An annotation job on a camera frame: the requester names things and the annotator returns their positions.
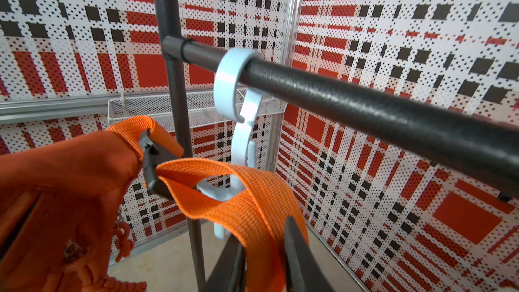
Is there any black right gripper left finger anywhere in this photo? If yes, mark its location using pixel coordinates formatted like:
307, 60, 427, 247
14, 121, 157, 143
202, 235, 246, 292

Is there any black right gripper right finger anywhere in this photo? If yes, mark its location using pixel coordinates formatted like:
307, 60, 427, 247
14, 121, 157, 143
284, 216, 334, 292

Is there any dark rust orange bag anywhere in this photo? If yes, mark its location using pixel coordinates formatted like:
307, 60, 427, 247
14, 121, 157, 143
1, 116, 306, 291

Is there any light blue hook far left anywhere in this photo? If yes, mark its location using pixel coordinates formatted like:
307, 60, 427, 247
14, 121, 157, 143
197, 48, 263, 240

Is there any black metal clothes rack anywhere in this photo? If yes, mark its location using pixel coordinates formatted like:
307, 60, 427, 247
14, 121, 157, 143
151, 0, 519, 292

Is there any white wire basket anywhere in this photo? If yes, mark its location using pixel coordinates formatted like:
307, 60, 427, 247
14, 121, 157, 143
108, 90, 287, 132

